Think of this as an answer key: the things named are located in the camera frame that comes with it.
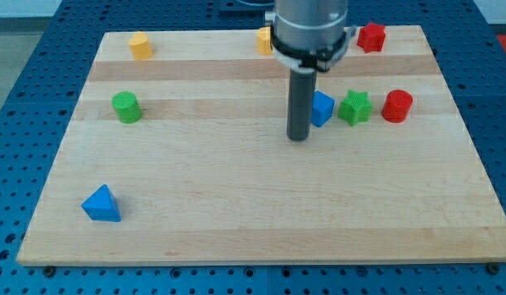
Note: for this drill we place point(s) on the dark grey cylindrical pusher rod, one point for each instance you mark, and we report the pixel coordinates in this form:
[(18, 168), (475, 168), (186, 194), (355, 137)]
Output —
[(300, 104)]

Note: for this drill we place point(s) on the blue triangle block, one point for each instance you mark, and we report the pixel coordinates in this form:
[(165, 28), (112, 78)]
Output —
[(102, 205)]

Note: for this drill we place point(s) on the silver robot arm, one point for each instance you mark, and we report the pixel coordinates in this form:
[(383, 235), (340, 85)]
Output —
[(308, 37)]

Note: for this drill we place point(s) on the blue cube block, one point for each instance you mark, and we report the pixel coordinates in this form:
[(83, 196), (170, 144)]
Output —
[(322, 108)]

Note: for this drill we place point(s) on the green star block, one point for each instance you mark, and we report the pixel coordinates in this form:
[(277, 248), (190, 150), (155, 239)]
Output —
[(355, 107)]

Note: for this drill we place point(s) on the yellow hexagon block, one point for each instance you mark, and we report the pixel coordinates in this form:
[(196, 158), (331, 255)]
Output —
[(263, 41)]

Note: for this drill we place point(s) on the red star block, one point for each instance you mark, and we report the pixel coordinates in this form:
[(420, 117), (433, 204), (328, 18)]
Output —
[(371, 37)]

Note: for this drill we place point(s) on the red cylinder block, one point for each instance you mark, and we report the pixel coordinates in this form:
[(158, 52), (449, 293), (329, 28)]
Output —
[(397, 105)]

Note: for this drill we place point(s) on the wooden board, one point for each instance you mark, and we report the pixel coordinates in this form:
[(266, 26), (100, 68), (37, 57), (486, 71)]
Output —
[(209, 177)]

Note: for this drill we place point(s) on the yellow cylinder block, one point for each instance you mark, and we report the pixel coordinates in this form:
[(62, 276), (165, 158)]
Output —
[(140, 46)]

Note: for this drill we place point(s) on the green cylinder block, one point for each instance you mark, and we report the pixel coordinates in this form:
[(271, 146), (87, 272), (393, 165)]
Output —
[(126, 107)]

